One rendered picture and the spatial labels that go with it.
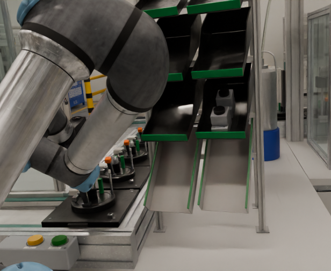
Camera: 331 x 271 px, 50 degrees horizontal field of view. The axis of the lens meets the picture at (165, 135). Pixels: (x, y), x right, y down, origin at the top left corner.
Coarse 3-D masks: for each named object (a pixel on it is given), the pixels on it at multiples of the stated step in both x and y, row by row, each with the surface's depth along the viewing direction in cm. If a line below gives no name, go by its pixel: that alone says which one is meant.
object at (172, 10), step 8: (144, 0) 100; (152, 0) 102; (160, 0) 100; (168, 0) 98; (176, 0) 97; (184, 0) 93; (144, 8) 98; (152, 8) 96; (160, 8) 88; (168, 8) 87; (176, 8) 87; (152, 16) 90; (160, 16) 89; (168, 16) 88
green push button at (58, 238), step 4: (56, 236) 95; (60, 236) 95; (64, 236) 95; (52, 240) 93; (56, 240) 93; (60, 240) 93; (64, 240) 93; (52, 244) 93; (56, 244) 92; (60, 244) 93
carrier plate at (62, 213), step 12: (120, 192) 122; (132, 192) 121; (60, 204) 117; (120, 204) 112; (48, 216) 109; (60, 216) 108; (72, 216) 107; (84, 216) 106; (96, 216) 106; (120, 216) 104
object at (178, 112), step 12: (168, 84) 118; (180, 84) 117; (192, 84) 116; (168, 96) 115; (180, 96) 113; (192, 96) 112; (156, 108) 108; (168, 108) 109; (180, 108) 108; (192, 108) 106; (156, 120) 106; (168, 120) 104; (180, 120) 103; (192, 120) 99; (144, 132) 99; (156, 132) 101; (168, 132) 100; (180, 132) 98
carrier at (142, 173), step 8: (104, 168) 140; (120, 168) 142; (128, 168) 141; (136, 168) 146; (144, 168) 146; (104, 176) 134; (112, 176) 132; (120, 176) 132; (128, 176) 134; (136, 176) 137; (144, 176) 136; (96, 184) 132; (104, 184) 131; (112, 184) 130; (120, 184) 130; (128, 184) 129; (136, 184) 128
